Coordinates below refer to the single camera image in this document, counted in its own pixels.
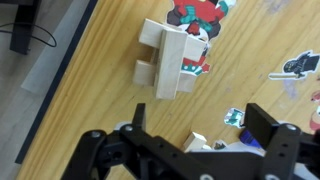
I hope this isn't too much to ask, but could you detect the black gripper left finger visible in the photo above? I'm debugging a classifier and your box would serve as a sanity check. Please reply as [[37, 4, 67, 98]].
[[61, 103, 214, 180]]

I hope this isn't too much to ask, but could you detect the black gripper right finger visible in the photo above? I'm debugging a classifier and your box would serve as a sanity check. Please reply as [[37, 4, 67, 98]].
[[244, 103, 320, 180]]

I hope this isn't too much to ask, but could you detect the light wooden block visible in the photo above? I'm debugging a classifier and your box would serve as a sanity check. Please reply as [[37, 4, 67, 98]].
[[138, 18, 208, 63], [132, 59, 197, 94], [182, 131, 208, 153], [154, 28, 189, 100]]

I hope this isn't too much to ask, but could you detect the small blue object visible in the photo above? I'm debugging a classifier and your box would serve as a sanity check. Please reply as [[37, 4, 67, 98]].
[[239, 128, 264, 149]]

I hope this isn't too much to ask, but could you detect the small green sticker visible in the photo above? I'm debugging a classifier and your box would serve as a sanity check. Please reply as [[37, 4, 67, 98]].
[[223, 107, 247, 128]]

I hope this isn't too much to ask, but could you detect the light wooden table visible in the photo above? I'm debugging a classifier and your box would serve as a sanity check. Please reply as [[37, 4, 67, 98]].
[[15, 0, 320, 180]]

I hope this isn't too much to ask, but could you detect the colourful snack packet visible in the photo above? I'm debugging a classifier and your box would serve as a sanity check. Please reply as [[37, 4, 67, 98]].
[[166, 0, 238, 76]]

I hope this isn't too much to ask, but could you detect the black stand leg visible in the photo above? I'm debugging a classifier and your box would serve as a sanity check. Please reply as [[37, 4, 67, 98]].
[[9, 0, 43, 56]]

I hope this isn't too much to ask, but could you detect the thin black floor cable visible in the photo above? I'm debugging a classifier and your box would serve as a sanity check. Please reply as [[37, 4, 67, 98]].
[[0, 22, 58, 48]]

